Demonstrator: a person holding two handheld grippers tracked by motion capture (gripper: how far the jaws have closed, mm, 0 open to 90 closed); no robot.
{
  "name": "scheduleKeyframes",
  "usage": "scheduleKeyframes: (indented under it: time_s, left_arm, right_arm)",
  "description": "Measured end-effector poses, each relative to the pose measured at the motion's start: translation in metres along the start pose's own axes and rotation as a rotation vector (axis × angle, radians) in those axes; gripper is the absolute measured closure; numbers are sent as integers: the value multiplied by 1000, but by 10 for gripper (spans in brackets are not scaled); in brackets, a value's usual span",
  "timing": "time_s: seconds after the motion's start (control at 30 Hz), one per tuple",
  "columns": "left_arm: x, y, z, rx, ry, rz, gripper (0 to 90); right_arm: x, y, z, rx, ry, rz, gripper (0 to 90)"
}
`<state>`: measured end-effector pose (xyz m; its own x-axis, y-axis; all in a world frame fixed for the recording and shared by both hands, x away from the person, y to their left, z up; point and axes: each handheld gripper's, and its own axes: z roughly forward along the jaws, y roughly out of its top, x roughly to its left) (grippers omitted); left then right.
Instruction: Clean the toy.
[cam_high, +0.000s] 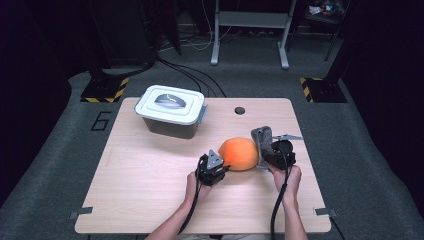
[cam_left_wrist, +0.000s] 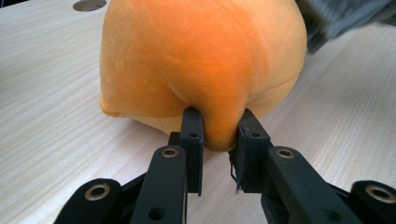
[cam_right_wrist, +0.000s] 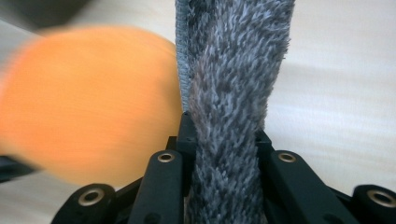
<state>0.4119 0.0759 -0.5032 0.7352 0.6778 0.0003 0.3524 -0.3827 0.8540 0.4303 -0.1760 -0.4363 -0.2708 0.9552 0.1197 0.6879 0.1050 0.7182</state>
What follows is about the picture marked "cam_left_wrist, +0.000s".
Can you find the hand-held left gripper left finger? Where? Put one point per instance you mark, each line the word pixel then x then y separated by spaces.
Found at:
pixel 168 180

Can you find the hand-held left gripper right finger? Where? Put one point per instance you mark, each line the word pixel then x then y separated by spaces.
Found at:
pixel 286 186

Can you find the orange plush toy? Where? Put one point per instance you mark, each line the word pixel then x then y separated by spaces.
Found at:
pixel 199 56

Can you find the grey fluffy towel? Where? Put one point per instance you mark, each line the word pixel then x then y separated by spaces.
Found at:
pixel 339 15

